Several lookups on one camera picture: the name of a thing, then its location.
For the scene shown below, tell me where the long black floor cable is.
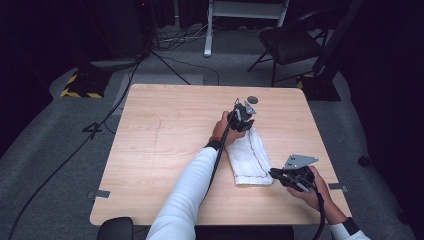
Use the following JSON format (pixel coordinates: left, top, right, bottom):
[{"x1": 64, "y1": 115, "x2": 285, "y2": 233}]
[{"x1": 7, "y1": 61, "x2": 143, "y2": 240}]

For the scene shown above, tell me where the bundle of floor cables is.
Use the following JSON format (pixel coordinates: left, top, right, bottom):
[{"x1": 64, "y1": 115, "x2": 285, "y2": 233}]
[{"x1": 152, "y1": 23, "x2": 210, "y2": 52}]

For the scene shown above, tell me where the black tripod leg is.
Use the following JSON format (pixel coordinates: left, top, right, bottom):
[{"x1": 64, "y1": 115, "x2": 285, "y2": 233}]
[{"x1": 149, "y1": 49, "x2": 192, "y2": 86}]

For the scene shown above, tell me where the white towel with dark lines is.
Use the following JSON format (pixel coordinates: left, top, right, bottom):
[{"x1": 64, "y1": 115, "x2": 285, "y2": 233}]
[{"x1": 225, "y1": 126, "x2": 275, "y2": 187}]

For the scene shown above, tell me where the white metal desk frame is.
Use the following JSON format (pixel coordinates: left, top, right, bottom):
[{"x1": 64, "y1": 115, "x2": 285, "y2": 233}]
[{"x1": 203, "y1": 0, "x2": 290, "y2": 58}]

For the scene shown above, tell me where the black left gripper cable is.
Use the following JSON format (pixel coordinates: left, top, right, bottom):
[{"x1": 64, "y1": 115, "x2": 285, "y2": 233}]
[{"x1": 199, "y1": 120, "x2": 233, "y2": 206}]

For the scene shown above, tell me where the black base with yellow stripes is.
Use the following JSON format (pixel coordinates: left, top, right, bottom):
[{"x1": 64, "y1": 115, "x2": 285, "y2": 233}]
[{"x1": 59, "y1": 68, "x2": 113, "y2": 99}]

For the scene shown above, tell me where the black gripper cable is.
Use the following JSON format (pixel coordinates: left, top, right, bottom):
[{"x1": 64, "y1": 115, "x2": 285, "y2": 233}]
[
  {"x1": 199, "y1": 120, "x2": 233, "y2": 206},
  {"x1": 309, "y1": 181, "x2": 328, "y2": 240}
]

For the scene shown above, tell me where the grey tape strip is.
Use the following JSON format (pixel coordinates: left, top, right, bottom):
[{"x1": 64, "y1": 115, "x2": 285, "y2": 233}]
[
  {"x1": 327, "y1": 182, "x2": 351, "y2": 194},
  {"x1": 86, "y1": 189, "x2": 111, "y2": 201}
]

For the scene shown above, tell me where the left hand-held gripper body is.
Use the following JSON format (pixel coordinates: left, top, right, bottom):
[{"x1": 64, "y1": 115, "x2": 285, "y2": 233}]
[{"x1": 227, "y1": 98, "x2": 258, "y2": 126}]

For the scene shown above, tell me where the black stand with striped base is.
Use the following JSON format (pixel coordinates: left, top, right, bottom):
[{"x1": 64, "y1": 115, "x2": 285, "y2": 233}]
[{"x1": 296, "y1": 0, "x2": 365, "y2": 102}]

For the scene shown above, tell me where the thin black floor cable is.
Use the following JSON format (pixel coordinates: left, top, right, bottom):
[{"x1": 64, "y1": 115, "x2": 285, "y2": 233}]
[{"x1": 159, "y1": 54, "x2": 221, "y2": 86}]

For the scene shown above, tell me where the black folding chair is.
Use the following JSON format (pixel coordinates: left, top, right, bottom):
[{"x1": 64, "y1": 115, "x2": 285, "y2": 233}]
[{"x1": 247, "y1": 8, "x2": 338, "y2": 88}]

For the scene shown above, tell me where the person's dark lap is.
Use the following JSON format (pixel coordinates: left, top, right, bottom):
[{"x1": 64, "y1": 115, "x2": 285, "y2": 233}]
[{"x1": 194, "y1": 225, "x2": 295, "y2": 240}]

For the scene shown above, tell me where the small black floor object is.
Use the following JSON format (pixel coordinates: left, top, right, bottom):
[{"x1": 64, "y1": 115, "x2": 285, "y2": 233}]
[{"x1": 357, "y1": 153, "x2": 371, "y2": 168}]

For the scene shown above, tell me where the person's left hand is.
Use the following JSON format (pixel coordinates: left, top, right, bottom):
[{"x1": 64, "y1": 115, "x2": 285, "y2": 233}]
[{"x1": 211, "y1": 110, "x2": 247, "y2": 148}]

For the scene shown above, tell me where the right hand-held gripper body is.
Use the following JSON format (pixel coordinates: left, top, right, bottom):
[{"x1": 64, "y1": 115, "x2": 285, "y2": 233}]
[{"x1": 279, "y1": 153, "x2": 319, "y2": 194}]

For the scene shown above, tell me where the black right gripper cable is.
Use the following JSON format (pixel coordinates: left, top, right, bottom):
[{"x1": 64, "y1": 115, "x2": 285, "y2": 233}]
[{"x1": 309, "y1": 181, "x2": 328, "y2": 240}]

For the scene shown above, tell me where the black rounded seat part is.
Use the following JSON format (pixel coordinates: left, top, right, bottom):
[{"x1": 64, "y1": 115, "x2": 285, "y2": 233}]
[{"x1": 96, "y1": 216, "x2": 135, "y2": 240}]

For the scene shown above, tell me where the person's right hand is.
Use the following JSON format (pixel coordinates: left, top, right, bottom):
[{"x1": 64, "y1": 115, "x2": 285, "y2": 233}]
[{"x1": 286, "y1": 165, "x2": 335, "y2": 213}]

